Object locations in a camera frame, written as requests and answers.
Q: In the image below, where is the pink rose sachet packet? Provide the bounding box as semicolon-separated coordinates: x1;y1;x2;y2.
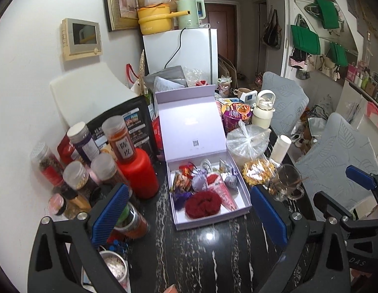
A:
207;173;238;211

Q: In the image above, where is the dark red fluffy scrunchie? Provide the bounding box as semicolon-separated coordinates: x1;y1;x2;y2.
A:
185;190;222;219

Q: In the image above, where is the brown green snack packet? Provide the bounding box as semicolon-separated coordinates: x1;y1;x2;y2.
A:
171;171;192;192

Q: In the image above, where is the red snack packet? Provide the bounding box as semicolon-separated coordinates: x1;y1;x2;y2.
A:
178;163;195;179

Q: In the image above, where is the lavender brocade drawstring pouch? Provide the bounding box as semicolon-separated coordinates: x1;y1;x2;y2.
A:
192;169;207;192

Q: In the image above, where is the orange spice jar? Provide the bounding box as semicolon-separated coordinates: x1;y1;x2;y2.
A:
114;202;149;240

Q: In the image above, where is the near grey leaf chair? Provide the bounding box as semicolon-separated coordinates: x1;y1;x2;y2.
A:
296;113;378;211

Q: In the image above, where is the grey leaf chair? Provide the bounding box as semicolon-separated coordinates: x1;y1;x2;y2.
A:
296;113;378;211
262;72;309;136

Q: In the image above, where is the clear glass mug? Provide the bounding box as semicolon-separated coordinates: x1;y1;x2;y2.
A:
271;164;305;202

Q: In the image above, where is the bag of waffle cookies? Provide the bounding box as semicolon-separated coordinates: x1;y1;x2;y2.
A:
242;157;278;186

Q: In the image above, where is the steel cup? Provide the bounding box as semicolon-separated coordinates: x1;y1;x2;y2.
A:
99;250;129;284

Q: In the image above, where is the red plastic canister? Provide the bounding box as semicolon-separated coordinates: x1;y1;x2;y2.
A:
117;148;159;199

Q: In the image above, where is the white paper cup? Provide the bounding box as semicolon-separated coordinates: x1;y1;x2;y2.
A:
270;135;292;164

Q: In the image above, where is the lavender open gift box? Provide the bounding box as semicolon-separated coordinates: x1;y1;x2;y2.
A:
155;85;251;231

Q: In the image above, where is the clear plastic bag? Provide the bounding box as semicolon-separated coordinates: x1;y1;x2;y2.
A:
226;120;271;169

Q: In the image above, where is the brown label spice jar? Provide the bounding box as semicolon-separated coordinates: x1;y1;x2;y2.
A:
101;115;136;163

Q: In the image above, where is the far grey leaf chair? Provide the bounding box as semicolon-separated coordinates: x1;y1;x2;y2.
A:
262;72;309;136

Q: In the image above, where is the cream white water bottle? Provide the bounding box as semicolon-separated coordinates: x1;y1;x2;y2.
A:
251;90;276;129

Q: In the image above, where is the black snack bag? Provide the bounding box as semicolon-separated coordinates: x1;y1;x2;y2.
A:
86;94;158;159

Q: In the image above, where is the purple instant noodle bowl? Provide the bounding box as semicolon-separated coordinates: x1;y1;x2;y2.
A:
221;103;252;133

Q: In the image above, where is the green tote bag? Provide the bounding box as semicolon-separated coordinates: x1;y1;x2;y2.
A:
291;25;321;55
329;42;348;67

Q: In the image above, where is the white mini fridge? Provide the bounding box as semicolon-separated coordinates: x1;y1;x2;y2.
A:
142;29;218;84

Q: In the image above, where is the yellow pot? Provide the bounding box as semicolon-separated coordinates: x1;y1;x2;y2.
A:
137;3;185;35

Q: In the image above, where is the brown entrance door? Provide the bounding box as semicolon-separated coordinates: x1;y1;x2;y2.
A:
204;3;238;67

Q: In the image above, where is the green electric kettle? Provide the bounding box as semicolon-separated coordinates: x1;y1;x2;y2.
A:
176;0;206;30

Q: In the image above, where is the framed picture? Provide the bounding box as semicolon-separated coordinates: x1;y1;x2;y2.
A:
104;0;139;32

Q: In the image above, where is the beige wall intercom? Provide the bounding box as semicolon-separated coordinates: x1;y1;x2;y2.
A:
61;18;103;62

